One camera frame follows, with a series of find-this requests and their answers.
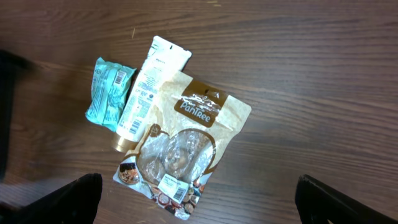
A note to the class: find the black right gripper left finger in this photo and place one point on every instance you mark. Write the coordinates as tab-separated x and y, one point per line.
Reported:
76	202

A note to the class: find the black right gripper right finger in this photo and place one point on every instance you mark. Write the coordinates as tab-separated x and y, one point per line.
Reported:
317	202

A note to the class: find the teal snack packet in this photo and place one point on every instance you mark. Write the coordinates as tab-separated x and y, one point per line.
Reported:
110	85

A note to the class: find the beige PanTree snack pouch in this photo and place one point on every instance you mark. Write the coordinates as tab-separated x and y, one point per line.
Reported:
188	130

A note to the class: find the white cream tube gold cap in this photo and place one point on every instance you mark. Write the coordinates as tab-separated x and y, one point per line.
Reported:
163	59

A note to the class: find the grey plastic mesh basket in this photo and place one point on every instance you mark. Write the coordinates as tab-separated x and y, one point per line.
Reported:
12	66

